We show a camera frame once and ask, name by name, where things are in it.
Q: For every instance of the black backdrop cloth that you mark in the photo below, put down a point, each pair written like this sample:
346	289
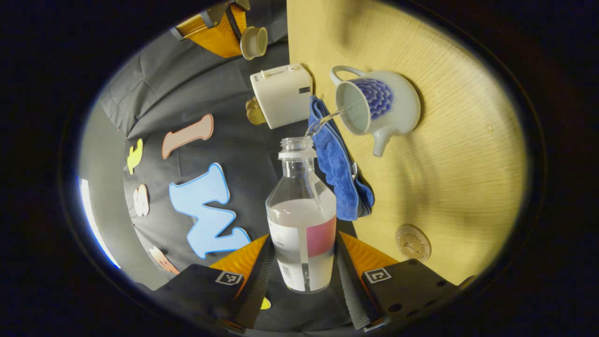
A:
210	93

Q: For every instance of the blue folded towel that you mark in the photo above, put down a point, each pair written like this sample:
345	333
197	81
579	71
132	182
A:
337	173

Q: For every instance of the brown bread slice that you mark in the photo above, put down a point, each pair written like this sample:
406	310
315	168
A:
257	117
252	106

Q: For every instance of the round brown coaster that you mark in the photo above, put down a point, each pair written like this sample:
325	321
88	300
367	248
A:
412	242

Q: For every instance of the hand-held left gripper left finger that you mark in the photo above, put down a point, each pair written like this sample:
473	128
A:
259	285

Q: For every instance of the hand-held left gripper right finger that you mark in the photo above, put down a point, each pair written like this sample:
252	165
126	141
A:
348	290

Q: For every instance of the clear plastic water bottle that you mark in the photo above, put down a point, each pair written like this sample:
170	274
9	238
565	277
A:
299	220

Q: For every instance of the white toaster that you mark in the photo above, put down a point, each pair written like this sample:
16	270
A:
281	93

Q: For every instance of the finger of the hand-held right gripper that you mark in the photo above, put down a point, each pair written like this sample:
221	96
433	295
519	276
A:
210	35
238	11

